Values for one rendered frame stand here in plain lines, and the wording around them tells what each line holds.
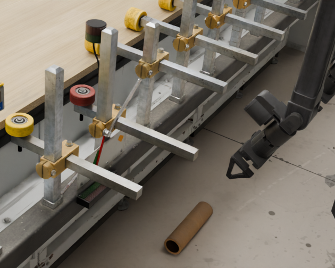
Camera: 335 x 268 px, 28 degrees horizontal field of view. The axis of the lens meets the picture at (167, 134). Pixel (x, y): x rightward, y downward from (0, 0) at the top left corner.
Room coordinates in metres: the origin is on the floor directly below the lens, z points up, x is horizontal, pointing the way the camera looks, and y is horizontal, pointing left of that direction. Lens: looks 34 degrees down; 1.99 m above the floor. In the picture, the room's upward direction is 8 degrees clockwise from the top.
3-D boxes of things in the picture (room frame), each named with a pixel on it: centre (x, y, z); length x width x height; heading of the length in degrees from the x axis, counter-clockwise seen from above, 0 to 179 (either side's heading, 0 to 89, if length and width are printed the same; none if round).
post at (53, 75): (1.48, 0.31, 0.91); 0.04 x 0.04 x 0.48; 64
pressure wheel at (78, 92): (1.79, 0.28, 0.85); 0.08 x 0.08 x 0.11
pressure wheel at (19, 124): (1.58, 0.43, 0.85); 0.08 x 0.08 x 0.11
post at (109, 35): (1.70, 0.20, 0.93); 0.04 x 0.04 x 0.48; 64
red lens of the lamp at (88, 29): (1.73, 0.24, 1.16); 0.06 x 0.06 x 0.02
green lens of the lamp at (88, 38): (1.73, 0.24, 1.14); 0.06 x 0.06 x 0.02
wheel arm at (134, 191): (1.50, 0.25, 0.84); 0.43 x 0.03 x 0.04; 64
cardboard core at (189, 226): (2.20, -0.15, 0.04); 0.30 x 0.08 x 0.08; 154
